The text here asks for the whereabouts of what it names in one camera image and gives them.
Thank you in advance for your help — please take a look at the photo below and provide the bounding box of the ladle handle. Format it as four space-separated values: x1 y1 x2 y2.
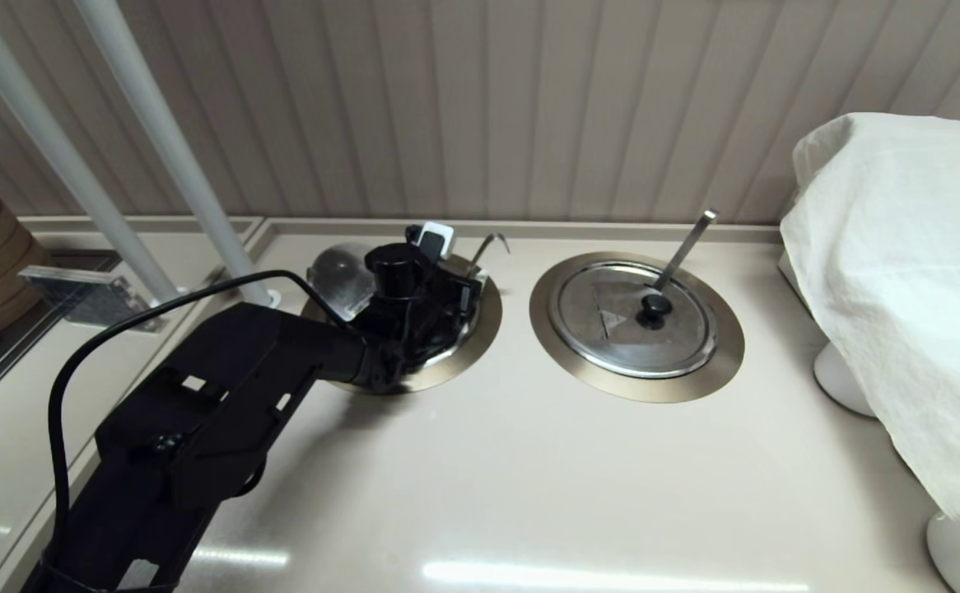
464 233 511 277
651 209 720 294

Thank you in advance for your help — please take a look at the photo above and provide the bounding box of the steel lid with black knob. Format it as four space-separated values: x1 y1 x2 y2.
548 261 718 380
305 241 382 324

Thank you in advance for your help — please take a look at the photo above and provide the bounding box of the steel pot insert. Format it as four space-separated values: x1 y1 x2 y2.
439 268 482 365

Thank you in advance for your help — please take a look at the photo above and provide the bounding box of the thick white support pole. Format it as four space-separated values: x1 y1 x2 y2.
75 0 275 307

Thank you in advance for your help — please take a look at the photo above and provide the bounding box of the clear acrylic sign block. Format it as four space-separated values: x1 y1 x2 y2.
19 265 166 332

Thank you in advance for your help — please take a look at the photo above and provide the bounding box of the thin grey-white support pole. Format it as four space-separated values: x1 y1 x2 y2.
0 0 191 312

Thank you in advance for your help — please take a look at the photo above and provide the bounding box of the white cloth covered appliance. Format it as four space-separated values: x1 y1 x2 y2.
779 114 960 593

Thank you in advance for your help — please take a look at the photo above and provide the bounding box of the brass counter ring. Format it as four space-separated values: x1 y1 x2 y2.
300 248 504 394
529 251 745 404

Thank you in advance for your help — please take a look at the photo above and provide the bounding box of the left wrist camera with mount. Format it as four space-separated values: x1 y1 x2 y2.
365 221 458 301

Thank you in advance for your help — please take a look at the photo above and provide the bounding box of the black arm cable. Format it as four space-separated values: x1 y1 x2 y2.
46 269 366 577

